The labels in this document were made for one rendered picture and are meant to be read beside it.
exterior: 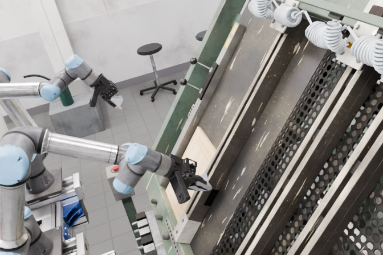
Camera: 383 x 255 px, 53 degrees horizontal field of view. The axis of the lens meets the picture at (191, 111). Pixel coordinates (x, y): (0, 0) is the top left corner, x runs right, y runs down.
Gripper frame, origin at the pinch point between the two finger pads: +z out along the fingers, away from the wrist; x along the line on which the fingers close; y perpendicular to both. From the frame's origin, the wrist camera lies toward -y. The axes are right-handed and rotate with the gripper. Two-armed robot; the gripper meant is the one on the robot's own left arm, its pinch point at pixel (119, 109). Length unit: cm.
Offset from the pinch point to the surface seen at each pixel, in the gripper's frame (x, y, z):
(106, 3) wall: 344, 8, 22
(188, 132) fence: -12.4, 18.2, 30.5
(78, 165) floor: 176, -119, 91
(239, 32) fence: -11, 70, 7
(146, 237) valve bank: -33, -33, 49
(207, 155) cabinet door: -38, 21, 31
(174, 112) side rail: 11.5, 16.7, 29.4
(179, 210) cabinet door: -40, -8, 44
